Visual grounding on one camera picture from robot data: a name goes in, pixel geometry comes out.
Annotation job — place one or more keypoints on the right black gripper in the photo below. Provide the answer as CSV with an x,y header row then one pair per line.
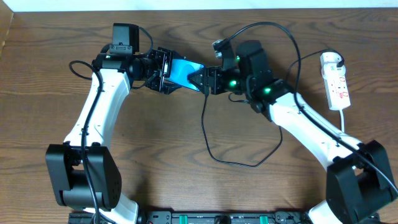
x,y
210,79

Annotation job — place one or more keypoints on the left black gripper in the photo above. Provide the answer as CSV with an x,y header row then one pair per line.
x,y
160,70

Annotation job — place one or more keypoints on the blue screen Galaxy smartphone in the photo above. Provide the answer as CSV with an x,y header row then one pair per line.
x,y
180,70

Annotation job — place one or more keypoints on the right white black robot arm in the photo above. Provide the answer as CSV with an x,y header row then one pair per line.
x,y
359,179

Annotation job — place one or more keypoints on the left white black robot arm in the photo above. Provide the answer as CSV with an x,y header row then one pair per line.
x,y
83,174

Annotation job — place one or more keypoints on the white charger plug adapter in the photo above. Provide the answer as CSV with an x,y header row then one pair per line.
x,y
332,65

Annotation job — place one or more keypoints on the white power strip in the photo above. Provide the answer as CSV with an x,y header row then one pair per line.
x,y
337,92

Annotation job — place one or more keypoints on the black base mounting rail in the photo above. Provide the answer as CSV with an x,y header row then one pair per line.
x,y
166,217

